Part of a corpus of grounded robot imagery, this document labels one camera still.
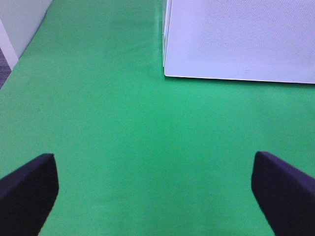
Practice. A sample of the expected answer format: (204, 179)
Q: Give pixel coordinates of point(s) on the white partition panel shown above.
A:
(19, 22)

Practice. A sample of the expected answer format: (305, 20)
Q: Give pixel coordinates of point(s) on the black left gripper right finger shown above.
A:
(285, 195)

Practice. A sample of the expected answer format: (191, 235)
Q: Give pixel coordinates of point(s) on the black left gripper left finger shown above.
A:
(27, 196)

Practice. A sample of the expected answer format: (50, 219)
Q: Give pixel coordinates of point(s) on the white microwave oven body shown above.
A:
(241, 39)

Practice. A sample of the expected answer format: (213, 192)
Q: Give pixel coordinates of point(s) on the green table cloth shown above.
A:
(139, 154)

